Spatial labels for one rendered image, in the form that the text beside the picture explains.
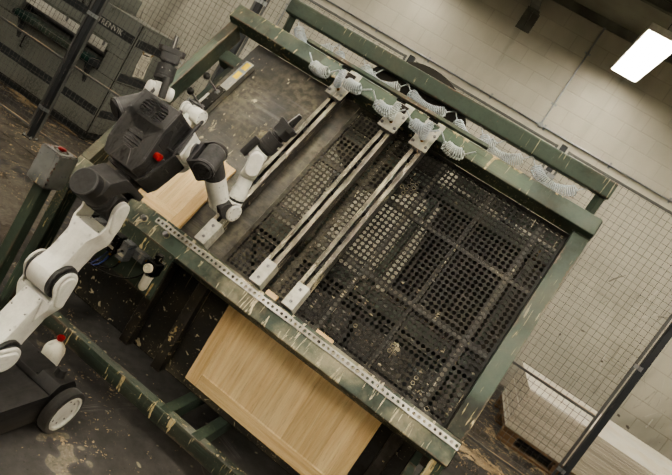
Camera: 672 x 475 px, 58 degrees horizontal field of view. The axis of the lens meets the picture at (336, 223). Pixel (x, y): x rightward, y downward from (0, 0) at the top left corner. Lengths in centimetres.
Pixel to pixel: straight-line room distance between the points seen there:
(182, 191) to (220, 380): 93
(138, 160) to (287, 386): 124
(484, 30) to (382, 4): 132
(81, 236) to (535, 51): 625
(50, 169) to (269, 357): 130
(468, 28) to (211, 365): 583
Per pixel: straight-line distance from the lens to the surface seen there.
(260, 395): 297
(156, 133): 241
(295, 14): 395
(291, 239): 277
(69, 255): 254
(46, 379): 280
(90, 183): 238
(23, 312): 262
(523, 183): 298
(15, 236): 314
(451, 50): 783
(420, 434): 255
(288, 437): 297
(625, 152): 778
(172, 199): 298
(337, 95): 311
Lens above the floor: 172
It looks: 9 degrees down
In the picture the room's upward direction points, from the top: 32 degrees clockwise
